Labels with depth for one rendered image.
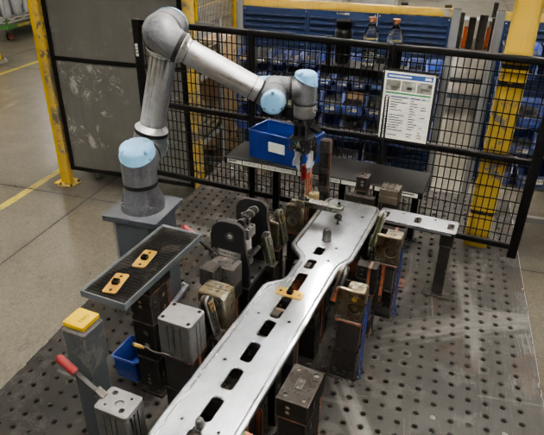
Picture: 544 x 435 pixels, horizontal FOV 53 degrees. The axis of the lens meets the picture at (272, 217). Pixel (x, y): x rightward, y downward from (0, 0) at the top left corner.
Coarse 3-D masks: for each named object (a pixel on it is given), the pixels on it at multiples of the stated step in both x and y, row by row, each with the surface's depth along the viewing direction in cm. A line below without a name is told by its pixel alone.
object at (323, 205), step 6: (306, 198) 202; (306, 204) 200; (312, 204) 199; (318, 204) 198; (324, 204) 198; (330, 204) 198; (336, 204) 198; (324, 210) 198; (330, 210) 197; (336, 210) 196; (342, 210) 196; (336, 216) 198
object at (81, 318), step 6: (78, 312) 129; (84, 312) 129; (90, 312) 129; (66, 318) 127; (72, 318) 127; (78, 318) 127; (84, 318) 127; (90, 318) 127; (96, 318) 128; (66, 324) 126; (72, 324) 125; (78, 324) 125; (84, 324) 125; (90, 324) 126; (78, 330) 125; (84, 330) 125
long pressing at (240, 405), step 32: (320, 224) 199; (352, 224) 200; (320, 256) 181; (352, 256) 181; (320, 288) 165; (256, 320) 152; (288, 320) 152; (224, 352) 140; (256, 352) 141; (288, 352) 141; (192, 384) 130; (256, 384) 131; (192, 416) 122; (224, 416) 123
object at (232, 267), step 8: (216, 256) 166; (224, 256) 166; (224, 264) 162; (232, 264) 162; (240, 264) 163; (224, 272) 161; (232, 272) 160; (240, 272) 165; (224, 280) 162; (232, 280) 161; (240, 280) 166; (240, 288) 167
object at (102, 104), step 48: (48, 0) 383; (96, 0) 371; (144, 0) 360; (192, 0) 352; (48, 48) 402; (96, 48) 389; (48, 96) 418; (96, 96) 407; (96, 144) 429; (192, 144) 404
